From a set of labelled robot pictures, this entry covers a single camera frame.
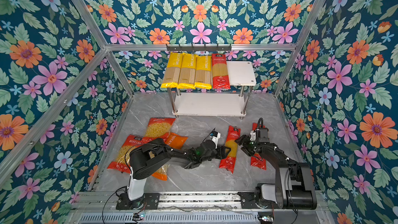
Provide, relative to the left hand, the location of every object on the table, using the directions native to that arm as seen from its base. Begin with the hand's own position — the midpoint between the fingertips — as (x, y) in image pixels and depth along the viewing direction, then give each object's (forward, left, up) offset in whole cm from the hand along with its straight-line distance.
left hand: (231, 147), depth 84 cm
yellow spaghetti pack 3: (+30, +13, +29) cm, 44 cm away
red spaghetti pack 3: (-7, -13, -4) cm, 15 cm away
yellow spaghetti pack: (+31, +30, +29) cm, 52 cm away
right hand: (+4, -5, -3) cm, 7 cm away
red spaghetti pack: (+25, +5, +29) cm, 39 cm away
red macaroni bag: (+17, +43, -2) cm, 47 cm away
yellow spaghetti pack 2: (+31, +22, +29) cm, 48 cm away
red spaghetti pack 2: (+8, -3, -5) cm, 10 cm away
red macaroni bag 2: (-3, +60, -4) cm, 60 cm away
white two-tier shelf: (+31, -8, +26) cm, 41 cm away
